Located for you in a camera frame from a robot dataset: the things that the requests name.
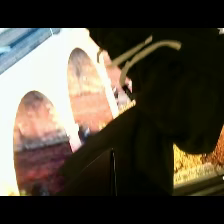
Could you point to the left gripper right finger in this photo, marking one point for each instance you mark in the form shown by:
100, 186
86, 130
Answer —
133, 181

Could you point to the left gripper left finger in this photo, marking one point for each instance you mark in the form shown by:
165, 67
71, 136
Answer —
95, 176

